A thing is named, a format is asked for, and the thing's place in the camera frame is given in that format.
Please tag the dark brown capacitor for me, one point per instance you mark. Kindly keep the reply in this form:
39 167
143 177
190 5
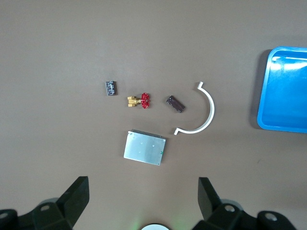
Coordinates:
175 104

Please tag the silver metal box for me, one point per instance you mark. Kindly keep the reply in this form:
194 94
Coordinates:
144 148

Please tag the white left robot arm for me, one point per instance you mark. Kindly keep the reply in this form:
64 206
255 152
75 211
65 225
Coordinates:
156 227

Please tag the black capacitor white print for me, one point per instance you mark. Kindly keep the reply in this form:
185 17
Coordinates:
111 88

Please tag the blue plastic tray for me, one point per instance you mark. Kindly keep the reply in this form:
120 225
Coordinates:
287 95

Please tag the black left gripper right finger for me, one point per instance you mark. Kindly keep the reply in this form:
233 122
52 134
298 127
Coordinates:
223 218

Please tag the white curved pipe clamp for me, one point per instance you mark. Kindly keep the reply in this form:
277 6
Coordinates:
212 109

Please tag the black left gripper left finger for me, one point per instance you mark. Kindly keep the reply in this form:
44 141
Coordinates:
60 215

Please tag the brass valve red handwheel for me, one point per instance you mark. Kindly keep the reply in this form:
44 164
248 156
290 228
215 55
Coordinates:
145 100

